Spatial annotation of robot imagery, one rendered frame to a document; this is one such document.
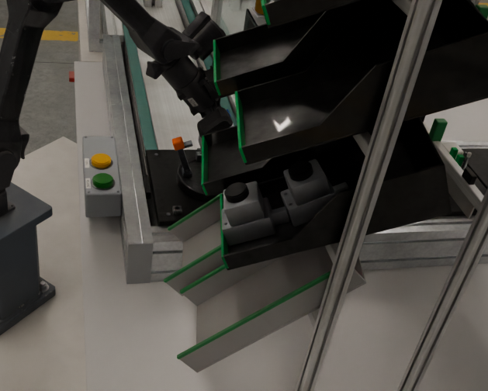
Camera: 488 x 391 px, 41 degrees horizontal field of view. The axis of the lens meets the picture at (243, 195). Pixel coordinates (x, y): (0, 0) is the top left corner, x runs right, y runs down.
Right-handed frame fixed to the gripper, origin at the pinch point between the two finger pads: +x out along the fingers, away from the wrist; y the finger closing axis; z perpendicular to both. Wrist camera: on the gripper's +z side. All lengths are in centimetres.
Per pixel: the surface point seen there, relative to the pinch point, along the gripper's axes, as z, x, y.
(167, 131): -16.5, 11.5, 28.0
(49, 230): -41.2, -1.8, 0.1
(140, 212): -21.7, 1.5, -7.6
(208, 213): -8.1, 0.1, -21.0
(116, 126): -23.0, 0.2, 23.4
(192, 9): -1, 22, 101
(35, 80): -103, 57, 226
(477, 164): 40, 53, 4
